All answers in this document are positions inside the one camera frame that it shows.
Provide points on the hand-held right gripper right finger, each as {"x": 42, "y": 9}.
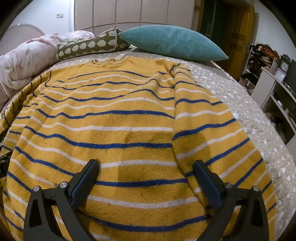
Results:
{"x": 209, "y": 185}

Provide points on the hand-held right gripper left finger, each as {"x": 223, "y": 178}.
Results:
{"x": 84, "y": 185}

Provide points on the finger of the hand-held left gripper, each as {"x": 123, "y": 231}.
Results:
{"x": 4, "y": 162}

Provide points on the yellow striped sweater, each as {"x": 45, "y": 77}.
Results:
{"x": 138, "y": 129}

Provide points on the beige dotted bedspread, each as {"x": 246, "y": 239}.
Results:
{"x": 254, "y": 120}

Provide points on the pink floral duvet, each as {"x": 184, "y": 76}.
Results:
{"x": 20, "y": 60}

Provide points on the white shelf unit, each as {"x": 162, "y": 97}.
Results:
{"x": 263, "y": 90}

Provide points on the white round fan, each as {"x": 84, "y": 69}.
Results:
{"x": 20, "y": 32}

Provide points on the cluttered shoe rack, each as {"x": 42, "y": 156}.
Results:
{"x": 259, "y": 60}

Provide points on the dark screen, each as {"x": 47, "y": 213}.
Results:
{"x": 291, "y": 74}

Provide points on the green patterned pillow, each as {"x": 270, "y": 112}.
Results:
{"x": 92, "y": 45}

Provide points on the dark framed clock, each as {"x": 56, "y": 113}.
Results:
{"x": 285, "y": 64}

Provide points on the wooden door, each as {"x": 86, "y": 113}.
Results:
{"x": 238, "y": 30}

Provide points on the pale panelled wardrobe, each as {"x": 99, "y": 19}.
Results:
{"x": 129, "y": 11}

